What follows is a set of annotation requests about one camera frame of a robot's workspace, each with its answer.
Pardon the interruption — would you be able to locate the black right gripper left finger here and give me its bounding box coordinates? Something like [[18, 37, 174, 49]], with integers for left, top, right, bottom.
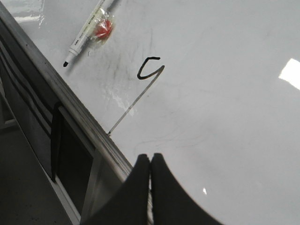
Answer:
[[84, 154, 150, 225]]

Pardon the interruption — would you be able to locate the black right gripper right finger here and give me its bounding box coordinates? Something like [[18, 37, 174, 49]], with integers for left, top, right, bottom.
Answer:
[[151, 153, 221, 225]]

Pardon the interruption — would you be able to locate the white whiteboard marker pen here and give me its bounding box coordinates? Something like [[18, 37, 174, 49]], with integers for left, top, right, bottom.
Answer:
[[63, 0, 119, 67]]

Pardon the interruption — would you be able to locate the red magnet taped to marker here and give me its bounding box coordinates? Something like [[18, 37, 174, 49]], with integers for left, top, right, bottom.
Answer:
[[89, 8, 115, 45]]

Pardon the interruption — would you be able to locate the white whiteboard panel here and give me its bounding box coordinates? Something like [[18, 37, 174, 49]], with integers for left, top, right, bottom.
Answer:
[[3, 0, 300, 225]]

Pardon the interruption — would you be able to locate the aluminium whiteboard frame rail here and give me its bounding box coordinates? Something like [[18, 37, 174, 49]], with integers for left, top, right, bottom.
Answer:
[[0, 0, 132, 181]]

